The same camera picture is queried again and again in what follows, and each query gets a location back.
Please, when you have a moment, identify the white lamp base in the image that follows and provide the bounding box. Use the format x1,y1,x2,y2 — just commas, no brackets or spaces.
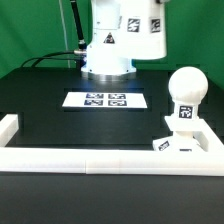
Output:
153,115,203,152

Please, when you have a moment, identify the white lamp bulb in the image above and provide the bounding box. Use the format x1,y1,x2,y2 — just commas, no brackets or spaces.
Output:
168,66,208,120

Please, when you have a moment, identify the white lamp shade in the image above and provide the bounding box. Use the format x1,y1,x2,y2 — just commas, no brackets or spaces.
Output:
116,0,166,60

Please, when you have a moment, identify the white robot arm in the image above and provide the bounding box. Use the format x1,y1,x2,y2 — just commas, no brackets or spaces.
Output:
81,0,136,81

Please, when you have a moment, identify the white marker sheet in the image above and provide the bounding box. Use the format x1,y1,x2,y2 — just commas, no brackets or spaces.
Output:
62,92,147,109

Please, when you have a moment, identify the white U-shaped fence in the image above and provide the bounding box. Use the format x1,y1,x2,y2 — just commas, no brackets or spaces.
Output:
0,114,224,176

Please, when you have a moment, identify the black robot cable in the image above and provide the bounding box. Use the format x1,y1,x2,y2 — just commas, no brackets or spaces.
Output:
20,0,88,69

